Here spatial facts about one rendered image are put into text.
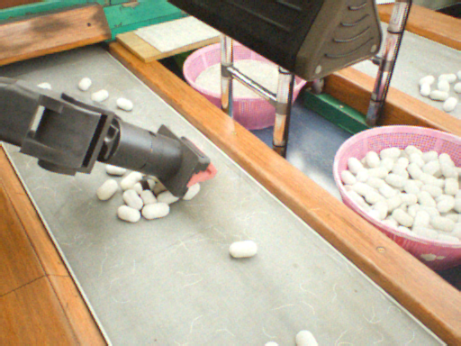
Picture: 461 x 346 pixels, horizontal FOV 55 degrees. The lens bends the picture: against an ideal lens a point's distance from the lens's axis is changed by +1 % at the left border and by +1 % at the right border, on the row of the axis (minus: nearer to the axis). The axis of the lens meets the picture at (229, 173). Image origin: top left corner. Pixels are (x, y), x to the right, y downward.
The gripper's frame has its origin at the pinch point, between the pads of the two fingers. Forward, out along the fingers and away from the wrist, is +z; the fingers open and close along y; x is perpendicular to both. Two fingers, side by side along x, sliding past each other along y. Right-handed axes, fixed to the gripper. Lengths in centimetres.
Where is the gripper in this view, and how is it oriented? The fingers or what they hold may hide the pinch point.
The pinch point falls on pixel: (211, 172)
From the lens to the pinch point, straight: 67.5
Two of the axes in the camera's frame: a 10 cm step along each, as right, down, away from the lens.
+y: -5.8, -5.2, 6.2
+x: -5.2, 8.3, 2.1
